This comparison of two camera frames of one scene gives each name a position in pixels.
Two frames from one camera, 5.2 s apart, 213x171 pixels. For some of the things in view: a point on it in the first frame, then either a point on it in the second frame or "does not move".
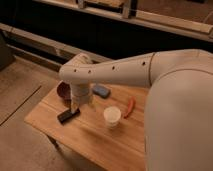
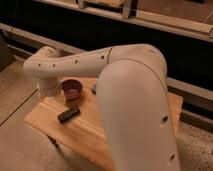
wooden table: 109,132 does not move
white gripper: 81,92 → 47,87
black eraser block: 65,116 does not move
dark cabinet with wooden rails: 50,32 does not move
